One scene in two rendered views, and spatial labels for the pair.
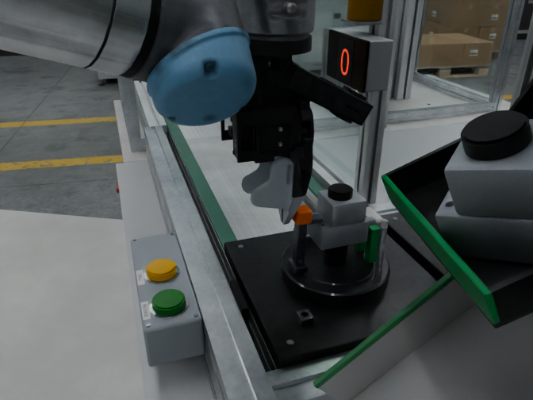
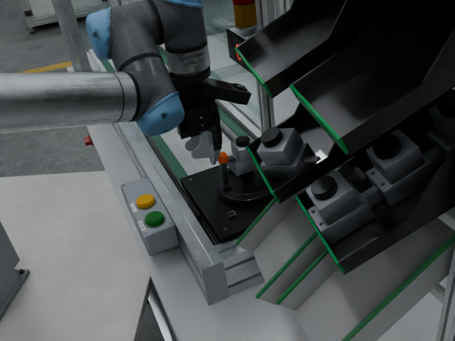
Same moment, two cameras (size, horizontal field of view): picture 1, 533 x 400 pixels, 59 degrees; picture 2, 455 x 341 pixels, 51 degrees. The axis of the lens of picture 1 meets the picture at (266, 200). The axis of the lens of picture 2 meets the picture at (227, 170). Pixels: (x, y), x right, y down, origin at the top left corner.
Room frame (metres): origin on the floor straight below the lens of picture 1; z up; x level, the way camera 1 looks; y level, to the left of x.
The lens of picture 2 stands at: (-0.34, -0.04, 1.60)
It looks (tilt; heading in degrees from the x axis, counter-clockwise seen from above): 34 degrees down; 359
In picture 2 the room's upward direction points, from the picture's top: 8 degrees counter-clockwise
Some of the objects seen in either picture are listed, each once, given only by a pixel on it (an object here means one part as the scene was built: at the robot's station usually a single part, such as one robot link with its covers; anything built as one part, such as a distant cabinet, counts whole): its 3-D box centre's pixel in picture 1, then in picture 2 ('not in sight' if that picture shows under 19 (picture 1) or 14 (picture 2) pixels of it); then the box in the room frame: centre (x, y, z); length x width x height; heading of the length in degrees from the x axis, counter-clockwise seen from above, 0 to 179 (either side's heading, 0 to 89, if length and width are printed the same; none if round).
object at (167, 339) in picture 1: (163, 290); (148, 213); (0.52, 0.14, 0.93); 0.21 x 0.07 x 0.06; 18
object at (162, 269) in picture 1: (162, 272); (145, 202); (0.52, 0.14, 0.96); 0.04 x 0.04 x 0.02
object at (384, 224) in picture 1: (381, 251); not in sight; (0.47, -0.13, 1.03); 0.01 x 0.01 x 0.08
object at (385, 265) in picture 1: (334, 267); (248, 183); (0.51, -0.09, 0.98); 0.14 x 0.14 x 0.02
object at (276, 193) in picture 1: (275, 195); (204, 151); (0.47, -0.01, 1.11); 0.06 x 0.03 x 0.09; 108
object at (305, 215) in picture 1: (305, 234); (227, 168); (0.50, -0.05, 1.04); 0.04 x 0.02 x 0.08; 108
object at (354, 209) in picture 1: (346, 212); (248, 151); (0.51, -0.10, 1.06); 0.08 x 0.04 x 0.07; 108
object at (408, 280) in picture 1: (333, 278); (248, 190); (0.51, -0.09, 0.96); 0.24 x 0.24 x 0.02; 18
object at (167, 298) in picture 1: (169, 304); (154, 220); (0.46, 0.12, 0.96); 0.04 x 0.04 x 0.02
